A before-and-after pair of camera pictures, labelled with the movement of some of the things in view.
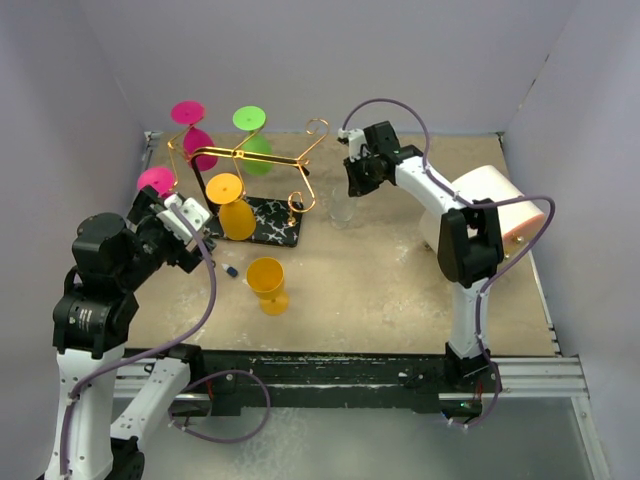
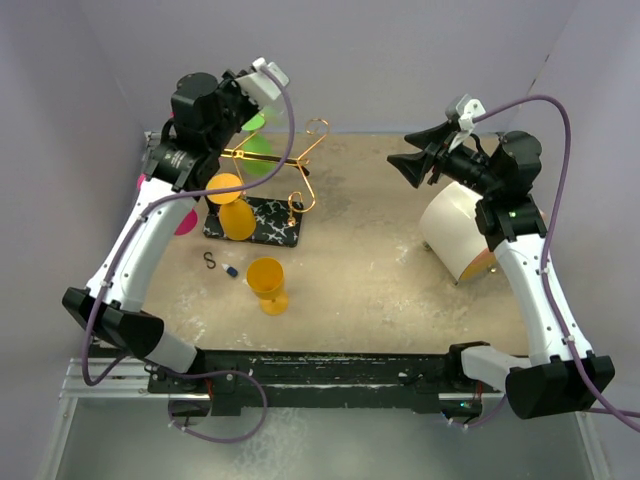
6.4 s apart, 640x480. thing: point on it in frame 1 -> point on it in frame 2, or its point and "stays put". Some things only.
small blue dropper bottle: [230, 270] stays put
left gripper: [146, 206] -> [229, 85]
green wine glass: [252, 118] stays put
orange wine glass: [236, 218] stays put
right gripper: [358, 187] -> [439, 153]
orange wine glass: [266, 278] stays put
